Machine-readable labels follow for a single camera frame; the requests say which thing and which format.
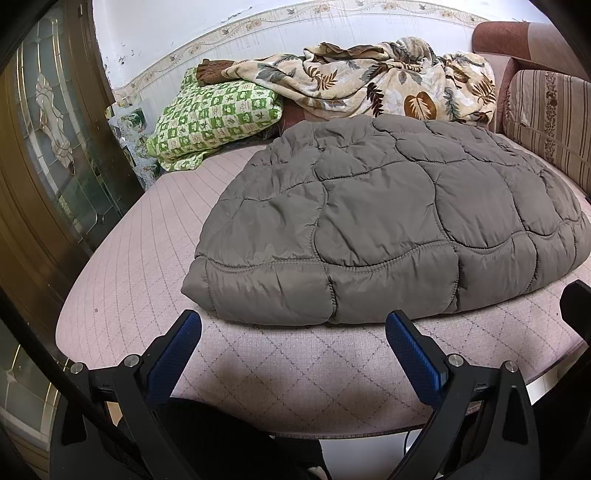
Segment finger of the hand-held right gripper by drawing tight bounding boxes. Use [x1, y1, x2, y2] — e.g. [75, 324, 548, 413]
[560, 280, 591, 348]

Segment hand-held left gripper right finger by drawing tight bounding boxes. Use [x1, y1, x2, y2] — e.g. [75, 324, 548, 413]
[385, 310, 541, 480]

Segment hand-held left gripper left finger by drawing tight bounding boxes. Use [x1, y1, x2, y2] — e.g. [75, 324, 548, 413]
[48, 310, 202, 480]

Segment grey quilted hooded jacket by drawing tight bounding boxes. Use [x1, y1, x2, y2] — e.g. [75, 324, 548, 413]
[181, 115, 591, 326]

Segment person's black pants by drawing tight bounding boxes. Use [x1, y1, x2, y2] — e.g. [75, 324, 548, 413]
[157, 398, 331, 480]

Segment pink quilted bed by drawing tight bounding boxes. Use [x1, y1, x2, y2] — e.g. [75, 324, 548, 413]
[55, 134, 591, 437]

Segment wooden glass door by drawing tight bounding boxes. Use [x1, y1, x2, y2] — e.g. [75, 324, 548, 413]
[0, 0, 144, 416]

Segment plastic wrapped green pack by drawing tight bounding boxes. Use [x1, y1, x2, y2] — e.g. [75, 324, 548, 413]
[106, 104, 160, 188]

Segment green checkered pillow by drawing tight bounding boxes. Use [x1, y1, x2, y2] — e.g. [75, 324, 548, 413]
[147, 68, 284, 172]

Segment leaf print blanket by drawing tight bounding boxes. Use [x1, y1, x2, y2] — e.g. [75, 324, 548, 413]
[222, 37, 497, 126]

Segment brown cloth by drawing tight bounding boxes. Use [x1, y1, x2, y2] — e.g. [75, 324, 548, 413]
[196, 59, 237, 86]

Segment thick black cable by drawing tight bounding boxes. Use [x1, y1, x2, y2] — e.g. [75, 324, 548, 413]
[0, 291, 139, 480]

